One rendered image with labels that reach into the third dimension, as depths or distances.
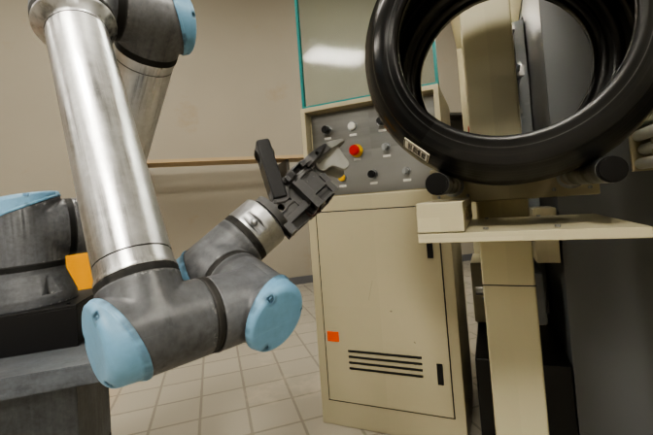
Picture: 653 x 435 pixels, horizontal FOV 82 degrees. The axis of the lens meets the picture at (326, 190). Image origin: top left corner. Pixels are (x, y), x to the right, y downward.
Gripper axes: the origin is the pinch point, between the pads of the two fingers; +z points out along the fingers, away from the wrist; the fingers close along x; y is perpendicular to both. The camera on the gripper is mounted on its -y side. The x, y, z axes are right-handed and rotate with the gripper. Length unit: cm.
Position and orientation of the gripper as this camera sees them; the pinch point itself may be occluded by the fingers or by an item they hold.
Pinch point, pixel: (335, 142)
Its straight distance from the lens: 72.2
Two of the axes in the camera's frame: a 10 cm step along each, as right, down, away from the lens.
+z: 6.6, -6.2, 4.2
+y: 7.2, 6.8, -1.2
